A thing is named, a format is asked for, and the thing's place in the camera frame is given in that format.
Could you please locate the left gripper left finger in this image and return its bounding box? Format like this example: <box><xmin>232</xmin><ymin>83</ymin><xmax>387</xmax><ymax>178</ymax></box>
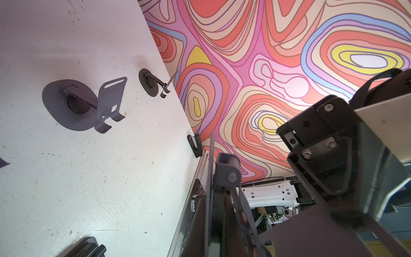
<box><xmin>180</xmin><ymin>195</ymin><xmax>207</xmax><ymax>257</ymax></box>

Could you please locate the dark grey phone stand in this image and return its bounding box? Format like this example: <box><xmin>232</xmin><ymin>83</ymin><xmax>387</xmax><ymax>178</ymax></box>
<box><xmin>139</xmin><ymin>69</ymin><xmax>178</xmax><ymax>99</ymax></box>

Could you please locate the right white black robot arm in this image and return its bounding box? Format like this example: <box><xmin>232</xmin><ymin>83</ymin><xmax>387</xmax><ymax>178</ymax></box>
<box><xmin>277</xmin><ymin>68</ymin><xmax>411</xmax><ymax>224</ymax></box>

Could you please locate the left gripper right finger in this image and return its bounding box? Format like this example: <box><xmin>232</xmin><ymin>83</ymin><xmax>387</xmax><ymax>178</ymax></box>
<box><xmin>218</xmin><ymin>189</ymin><xmax>257</xmax><ymax>257</ymax></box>

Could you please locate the black stapler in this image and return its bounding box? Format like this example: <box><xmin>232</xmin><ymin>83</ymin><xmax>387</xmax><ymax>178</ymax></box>
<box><xmin>187</xmin><ymin>133</ymin><xmax>203</xmax><ymax>158</ymax></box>

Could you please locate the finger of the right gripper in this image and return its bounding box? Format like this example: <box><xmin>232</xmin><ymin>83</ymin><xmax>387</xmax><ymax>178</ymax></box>
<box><xmin>276</xmin><ymin>95</ymin><xmax>411</xmax><ymax>225</ymax></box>

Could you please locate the black rectangular phone stand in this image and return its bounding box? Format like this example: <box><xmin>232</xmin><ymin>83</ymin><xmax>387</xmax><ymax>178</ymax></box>
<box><xmin>64</xmin><ymin>237</ymin><xmax>107</xmax><ymax>257</ymax></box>

